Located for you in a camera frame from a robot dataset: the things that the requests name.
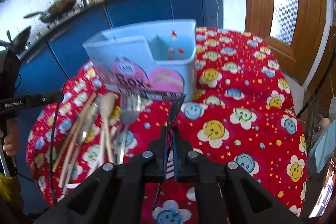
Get yellow sleeve forearm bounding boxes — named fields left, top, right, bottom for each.
left=0, top=173, right=24, bottom=213

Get person's left hand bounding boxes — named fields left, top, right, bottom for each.
left=1, top=119, right=19, bottom=156

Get wooden spoon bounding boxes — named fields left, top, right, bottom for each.
left=100, top=92, right=116, bottom=163

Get silver table knife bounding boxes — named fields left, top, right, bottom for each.
left=61, top=101, right=102, bottom=196

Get black wok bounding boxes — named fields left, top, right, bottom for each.
left=23, top=0, right=76, bottom=23

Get red smiley flower tablecloth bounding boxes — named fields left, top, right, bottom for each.
left=26, top=27, right=307, bottom=215

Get blue base cabinets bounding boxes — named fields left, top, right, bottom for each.
left=16, top=0, right=223, bottom=96

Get light blue utensil box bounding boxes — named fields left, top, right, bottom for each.
left=83, top=19, right=197, bottom=102

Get wooden chopstick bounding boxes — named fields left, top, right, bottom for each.
left=58, top=105, right=95, bottom=189
left=52, top=92, right=96, bottom=172

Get black plastic spatula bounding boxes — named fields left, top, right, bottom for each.
left=152, top=94, right=186, bottom=211

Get wooden door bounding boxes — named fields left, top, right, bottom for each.
left=245, top=0, right=327, bottom=86

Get silver fork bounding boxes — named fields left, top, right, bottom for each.
left=116, top=90, right=141, bottom=165

